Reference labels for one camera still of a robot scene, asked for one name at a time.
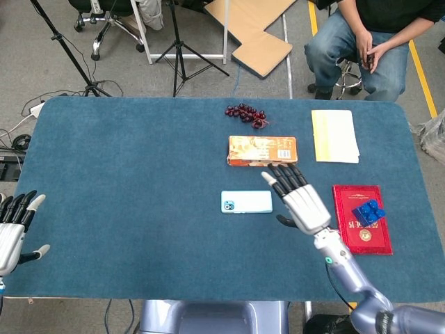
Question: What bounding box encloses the white desk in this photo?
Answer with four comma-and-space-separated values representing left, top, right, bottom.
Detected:
130, 0, 229, 65

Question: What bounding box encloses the black floor box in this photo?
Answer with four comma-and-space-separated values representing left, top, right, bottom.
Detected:
0, 152, 25, 182

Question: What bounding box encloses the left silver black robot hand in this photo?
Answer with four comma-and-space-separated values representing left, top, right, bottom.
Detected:
0, 190, 51, 278

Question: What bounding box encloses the grey metal bar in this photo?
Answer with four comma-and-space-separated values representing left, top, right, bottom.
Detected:
282, 13, 294, 100

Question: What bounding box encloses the black swivel stool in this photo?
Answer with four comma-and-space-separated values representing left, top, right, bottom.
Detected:
307, 57, 364, 101

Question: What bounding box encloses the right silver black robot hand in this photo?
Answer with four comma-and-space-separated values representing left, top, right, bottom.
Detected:
261, 164, 332, 236

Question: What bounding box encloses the white power strip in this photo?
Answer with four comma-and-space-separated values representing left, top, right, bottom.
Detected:
29, 101, 47, 119

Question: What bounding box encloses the office chair base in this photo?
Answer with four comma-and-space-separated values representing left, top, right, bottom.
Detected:
68, 0, 145, 62

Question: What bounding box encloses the black crumpled bag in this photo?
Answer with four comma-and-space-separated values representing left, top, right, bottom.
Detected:
304, 314, 353, 334

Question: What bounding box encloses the blue toy building brick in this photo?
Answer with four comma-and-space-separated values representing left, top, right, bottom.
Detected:
351, 199, 387, 227

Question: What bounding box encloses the yellow and white notebook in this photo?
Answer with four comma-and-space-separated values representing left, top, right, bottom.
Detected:
311, 109, 361, 164

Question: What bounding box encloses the light blue smartphone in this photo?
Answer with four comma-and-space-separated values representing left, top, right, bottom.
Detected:
220, 190, 273, 214

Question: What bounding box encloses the blue table cloth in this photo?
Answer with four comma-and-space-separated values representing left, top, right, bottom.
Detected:
3, 96, 445, 303

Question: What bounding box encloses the black tripod stand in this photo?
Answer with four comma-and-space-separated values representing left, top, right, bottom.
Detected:
154, 0, 230, 98
29, 0, 113, 97

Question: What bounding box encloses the blue-grey robot torso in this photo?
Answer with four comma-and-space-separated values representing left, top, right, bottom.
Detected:
138, 299, 291, 334

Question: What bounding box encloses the brown cardboard sheet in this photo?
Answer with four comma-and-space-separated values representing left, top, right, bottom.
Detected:
203, 0, 298, 80

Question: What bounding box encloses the orange biscuit box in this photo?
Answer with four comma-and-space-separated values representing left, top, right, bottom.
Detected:
227, 135, 299, 166

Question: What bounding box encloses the person in black shirt jeans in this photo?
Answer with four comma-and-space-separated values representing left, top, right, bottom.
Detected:
304, 0, 445, 102

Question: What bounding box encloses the red certificate book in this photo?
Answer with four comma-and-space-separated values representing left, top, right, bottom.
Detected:
332, 184, 394, 256

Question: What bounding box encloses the clear plastic bag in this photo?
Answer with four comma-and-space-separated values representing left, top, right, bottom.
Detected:
415, 113, 445, 164

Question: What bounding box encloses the dark red grape bunch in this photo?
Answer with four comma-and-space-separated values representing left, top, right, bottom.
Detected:
224, 103, 274, 130

